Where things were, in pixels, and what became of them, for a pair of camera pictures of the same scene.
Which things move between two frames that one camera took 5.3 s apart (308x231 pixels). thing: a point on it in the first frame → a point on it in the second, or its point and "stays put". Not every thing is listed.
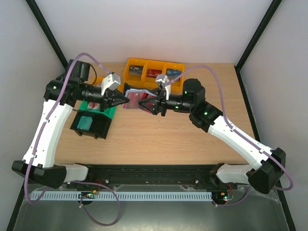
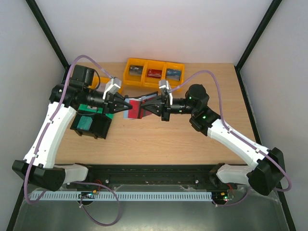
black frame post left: x=40 y=19 stays put
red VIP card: x=134 y=97 → x=136 y=112
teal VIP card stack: x=84 y=122 stays put
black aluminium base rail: x=156 y=176 stays put
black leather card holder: x=135 y=95 → x=136 y=111
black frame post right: x=254 y=39 stays put
